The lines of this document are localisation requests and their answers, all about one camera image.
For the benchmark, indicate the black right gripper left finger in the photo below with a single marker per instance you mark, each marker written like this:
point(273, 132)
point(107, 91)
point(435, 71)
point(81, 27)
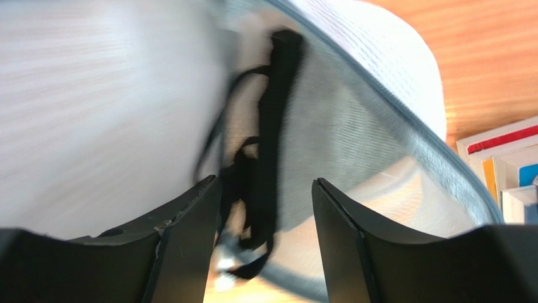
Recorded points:
point(162, 256)

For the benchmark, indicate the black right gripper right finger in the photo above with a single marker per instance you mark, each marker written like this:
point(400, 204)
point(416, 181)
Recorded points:
point(369, 258)

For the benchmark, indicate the grey black bra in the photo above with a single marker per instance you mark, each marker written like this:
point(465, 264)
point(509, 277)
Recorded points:
point(253, 176)

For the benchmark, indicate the white mesh laundry bag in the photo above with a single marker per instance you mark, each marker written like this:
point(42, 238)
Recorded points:
point(106, 106)

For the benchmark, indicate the red hardcover book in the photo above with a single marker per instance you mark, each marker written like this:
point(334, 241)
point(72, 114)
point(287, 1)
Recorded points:
point(496, 137)

